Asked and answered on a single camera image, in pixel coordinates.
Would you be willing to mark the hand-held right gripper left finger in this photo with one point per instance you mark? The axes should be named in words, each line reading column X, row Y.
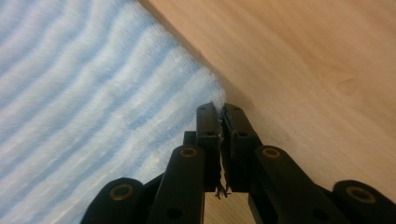
column 208, row 124

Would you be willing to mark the blue striped towel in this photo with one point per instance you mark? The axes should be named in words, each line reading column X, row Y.
column 77, row 81

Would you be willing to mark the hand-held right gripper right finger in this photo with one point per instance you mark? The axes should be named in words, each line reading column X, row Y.
column 238, row 127

